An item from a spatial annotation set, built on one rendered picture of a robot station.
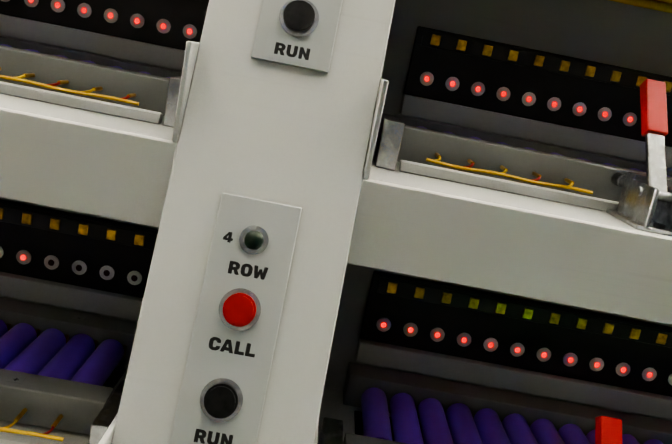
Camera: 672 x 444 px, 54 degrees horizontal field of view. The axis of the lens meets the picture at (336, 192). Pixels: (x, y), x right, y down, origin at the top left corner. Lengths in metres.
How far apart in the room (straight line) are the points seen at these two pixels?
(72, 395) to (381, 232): 0.20
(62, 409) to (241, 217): 0.17
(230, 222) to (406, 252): 0.09
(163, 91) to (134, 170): 0.08
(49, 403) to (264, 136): 0.20
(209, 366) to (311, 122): 0.13
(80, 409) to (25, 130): 0.16
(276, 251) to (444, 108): 0.24
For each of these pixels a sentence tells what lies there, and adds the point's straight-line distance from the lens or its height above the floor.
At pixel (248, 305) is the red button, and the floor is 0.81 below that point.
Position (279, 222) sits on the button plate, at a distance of 0.32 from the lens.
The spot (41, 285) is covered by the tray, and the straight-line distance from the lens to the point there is 0.53.
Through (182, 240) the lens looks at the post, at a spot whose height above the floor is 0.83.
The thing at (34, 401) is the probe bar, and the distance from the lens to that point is 0.43.
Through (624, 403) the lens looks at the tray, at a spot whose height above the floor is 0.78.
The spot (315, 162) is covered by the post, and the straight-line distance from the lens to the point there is 0.33.
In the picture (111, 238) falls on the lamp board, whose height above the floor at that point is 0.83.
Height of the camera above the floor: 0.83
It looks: 7 degrees up
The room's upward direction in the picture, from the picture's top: 11 degrees clockwise
